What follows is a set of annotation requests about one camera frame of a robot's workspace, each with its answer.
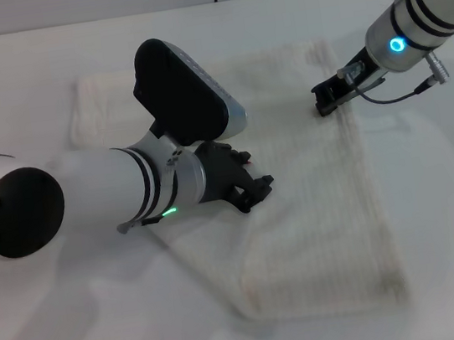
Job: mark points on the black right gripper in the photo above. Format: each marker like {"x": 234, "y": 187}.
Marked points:
{"x": 365, "y": 70}

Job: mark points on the white ribbed towel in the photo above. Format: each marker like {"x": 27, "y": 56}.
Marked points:
{"x": 313, "y": 208}

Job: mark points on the silver barrel connector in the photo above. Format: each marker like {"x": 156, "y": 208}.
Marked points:
{"x": 437, "y": 66}

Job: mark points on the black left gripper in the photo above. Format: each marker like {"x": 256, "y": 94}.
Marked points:
{"x": 220, "y": 171}

